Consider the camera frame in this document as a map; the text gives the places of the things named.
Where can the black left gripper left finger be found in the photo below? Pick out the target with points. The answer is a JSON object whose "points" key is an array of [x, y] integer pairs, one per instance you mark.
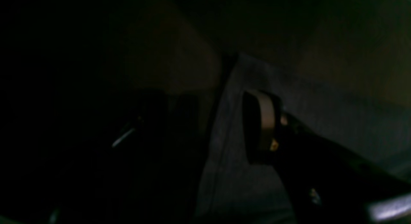
{"points": [[144, 167]]}

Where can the black table cloth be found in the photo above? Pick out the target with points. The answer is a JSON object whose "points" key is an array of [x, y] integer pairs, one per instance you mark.
{"points": [[358, 46]]}

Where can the dark grey T-shirt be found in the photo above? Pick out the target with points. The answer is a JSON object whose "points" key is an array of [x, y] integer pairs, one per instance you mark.
{"points": [[232, 191]]}

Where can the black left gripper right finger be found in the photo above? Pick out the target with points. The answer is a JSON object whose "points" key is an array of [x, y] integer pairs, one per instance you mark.
{"points": [[326, 182]]}

